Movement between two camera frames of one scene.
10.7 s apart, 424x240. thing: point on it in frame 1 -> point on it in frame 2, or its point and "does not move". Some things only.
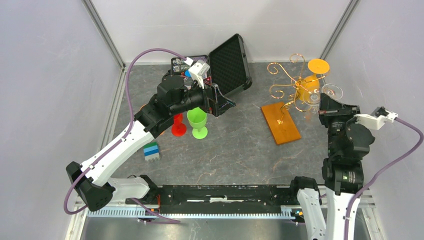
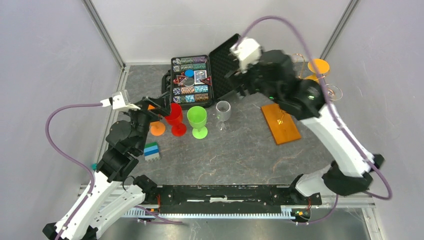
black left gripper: (216, 104) -> (162, 104)
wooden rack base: (281, 123) does not move
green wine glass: (197, 117) does not move
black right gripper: (329, 109) -> (238, 78)
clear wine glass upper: (331, 92) does not move
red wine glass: (178, 128) does not move
